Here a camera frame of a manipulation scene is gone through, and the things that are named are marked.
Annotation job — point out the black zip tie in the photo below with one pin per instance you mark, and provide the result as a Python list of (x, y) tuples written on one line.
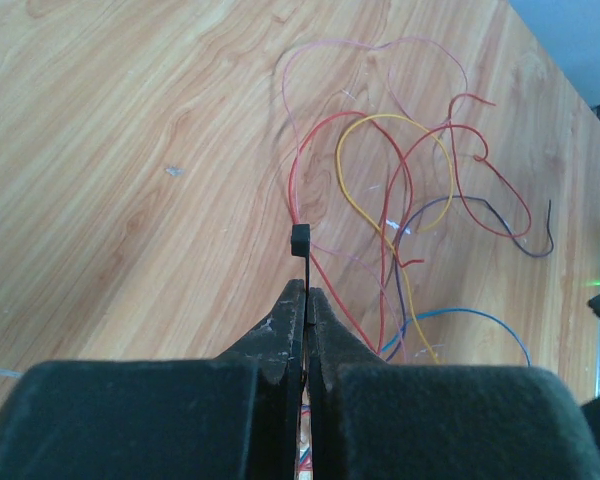
[(300, 247)]

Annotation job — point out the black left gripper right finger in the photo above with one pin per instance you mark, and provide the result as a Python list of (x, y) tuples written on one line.
[(373, 420)]

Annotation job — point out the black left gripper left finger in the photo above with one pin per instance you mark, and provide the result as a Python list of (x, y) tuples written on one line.
[(234, 416)]

